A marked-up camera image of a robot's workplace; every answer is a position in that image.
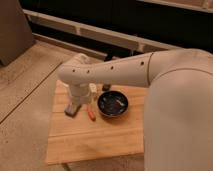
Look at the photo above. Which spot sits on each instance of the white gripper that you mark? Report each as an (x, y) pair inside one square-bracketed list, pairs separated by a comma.
[(80, 94)]

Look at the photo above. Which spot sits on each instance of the white blue sponge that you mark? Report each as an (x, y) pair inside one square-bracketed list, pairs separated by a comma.
[(71, 110)]

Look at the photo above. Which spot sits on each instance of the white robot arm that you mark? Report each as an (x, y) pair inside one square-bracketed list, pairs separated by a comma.
[(178, 109)]

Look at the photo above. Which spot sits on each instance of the dark ceramic bowl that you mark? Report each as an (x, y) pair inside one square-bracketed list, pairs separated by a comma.
[(112, 103)]

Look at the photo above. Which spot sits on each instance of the orange carrot toy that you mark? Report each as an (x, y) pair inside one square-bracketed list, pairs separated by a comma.
[(90, 112)]

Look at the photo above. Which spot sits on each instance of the small dark object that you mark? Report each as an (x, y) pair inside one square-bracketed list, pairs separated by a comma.
[(106, 87)]

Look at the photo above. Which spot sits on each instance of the wooden table board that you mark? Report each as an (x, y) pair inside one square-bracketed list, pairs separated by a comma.
[(80, 138)]

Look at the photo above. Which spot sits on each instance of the brown cabinet at left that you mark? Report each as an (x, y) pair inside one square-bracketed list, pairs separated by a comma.
[(15, 33)]

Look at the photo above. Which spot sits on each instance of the white wooden rail frame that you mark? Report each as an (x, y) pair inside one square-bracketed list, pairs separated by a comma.
[(99, 34)]

